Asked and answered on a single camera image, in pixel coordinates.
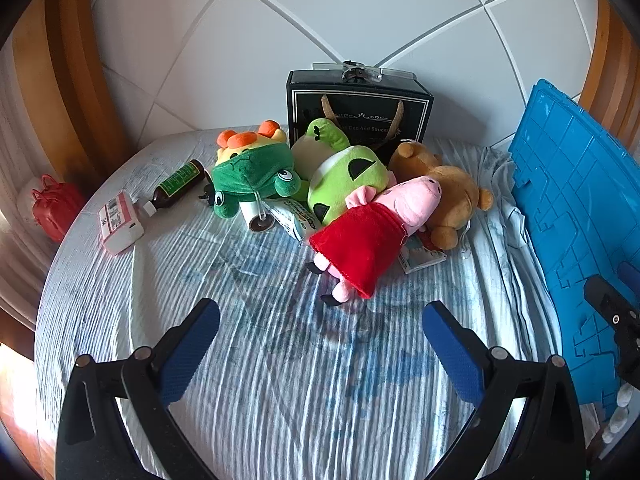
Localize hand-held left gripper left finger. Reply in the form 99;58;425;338
55;297;221;480

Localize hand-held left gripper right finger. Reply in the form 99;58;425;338
422;301;586;480

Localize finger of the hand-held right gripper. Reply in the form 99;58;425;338
618;261;640;292
583;275;640;391

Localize blue plastic crate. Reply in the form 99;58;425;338
509;78;640;423

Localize pink pig plush red dress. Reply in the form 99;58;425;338
307;176;443;307

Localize brown bear plush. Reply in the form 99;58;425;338
389;141;495;251

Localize yellow plush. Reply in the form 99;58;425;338
210;120;311;220

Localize light green frog plush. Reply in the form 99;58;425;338
291;117;393;226

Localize striped white blue desktop cloth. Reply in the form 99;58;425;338
34;130;601;480

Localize person's right hand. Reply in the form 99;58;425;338
601;382;634;445

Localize paper hang tags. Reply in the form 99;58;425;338
397;232;448;276

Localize pink tissue packet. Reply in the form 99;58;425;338
97;190;146;257

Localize white roll brown end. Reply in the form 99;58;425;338
239;200;275;233

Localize brown bottle green label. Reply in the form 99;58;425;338
141;159;207;217

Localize printed white packet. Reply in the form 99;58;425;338
265;197;321;243

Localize red bag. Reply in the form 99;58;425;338
31;174;86;243

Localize black gift box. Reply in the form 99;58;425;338
286;60;435;153

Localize wooden door frame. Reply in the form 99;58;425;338
580;0;640;141
10;0;131;186

